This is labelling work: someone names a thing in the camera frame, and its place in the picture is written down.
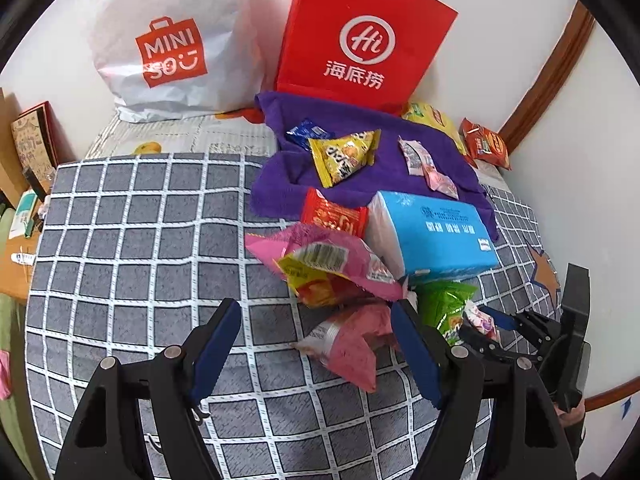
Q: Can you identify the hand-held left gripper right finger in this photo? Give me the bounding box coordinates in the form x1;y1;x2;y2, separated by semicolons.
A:
390;300;576;480

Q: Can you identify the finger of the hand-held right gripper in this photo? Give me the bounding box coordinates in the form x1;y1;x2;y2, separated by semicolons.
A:
459;324;537;364
479;304;540;334

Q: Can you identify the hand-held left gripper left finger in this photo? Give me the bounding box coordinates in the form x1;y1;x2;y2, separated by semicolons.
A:
54;297;243;480

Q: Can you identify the green snack packet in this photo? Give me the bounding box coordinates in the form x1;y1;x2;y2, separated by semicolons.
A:
416;281;478;347

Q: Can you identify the pale pink snack packet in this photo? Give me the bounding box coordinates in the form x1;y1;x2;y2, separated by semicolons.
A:
292;304;401;393

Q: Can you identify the magenta snack packet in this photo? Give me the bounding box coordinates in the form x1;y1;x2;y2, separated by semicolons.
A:
245;222;406;302

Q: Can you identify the small pink candy packet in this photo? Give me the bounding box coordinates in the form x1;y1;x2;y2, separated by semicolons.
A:
422;162;460;200

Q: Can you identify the white red snack packet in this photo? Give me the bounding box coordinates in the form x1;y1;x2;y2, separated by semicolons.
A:
397;136;435;177

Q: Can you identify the yellow triangular snack packet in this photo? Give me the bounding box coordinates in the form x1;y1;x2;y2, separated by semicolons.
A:
308;129;382;189

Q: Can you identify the small blue snack packet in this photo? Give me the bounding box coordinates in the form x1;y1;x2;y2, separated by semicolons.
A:
285;117;336;151

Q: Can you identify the wooden baseboard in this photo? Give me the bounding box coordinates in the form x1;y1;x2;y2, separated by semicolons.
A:
585;377;640;413

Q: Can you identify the blue tissue pack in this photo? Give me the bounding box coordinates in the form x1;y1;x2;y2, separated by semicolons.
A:
365;190;501;286

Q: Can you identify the yellow orange snack packet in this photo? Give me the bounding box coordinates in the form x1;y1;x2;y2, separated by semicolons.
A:
277;255;371;309

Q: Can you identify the grey checked blanket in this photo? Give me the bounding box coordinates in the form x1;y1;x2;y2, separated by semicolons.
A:
22;152;563;480

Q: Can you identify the orange chips bag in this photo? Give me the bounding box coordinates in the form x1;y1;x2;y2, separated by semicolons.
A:
459;117;512;171

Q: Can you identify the purple towel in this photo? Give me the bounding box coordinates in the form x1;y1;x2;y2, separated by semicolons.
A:
250;91;501;241

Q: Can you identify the yellow chips bag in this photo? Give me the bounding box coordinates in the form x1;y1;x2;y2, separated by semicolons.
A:
401;101;468;153

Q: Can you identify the wooden nightstand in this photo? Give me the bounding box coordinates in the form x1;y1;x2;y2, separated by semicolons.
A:
0;230;38;303

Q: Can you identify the white green small box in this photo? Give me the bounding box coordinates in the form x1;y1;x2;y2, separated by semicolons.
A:
7;190;46;238

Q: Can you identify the patterned book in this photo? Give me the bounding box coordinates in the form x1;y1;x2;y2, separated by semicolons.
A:
10;101;58;196

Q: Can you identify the red paper bag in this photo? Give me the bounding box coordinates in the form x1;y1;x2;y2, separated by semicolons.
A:
274;0;459;113

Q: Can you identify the white plastic shopping bag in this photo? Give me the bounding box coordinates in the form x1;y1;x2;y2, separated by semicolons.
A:
87;0;263;123

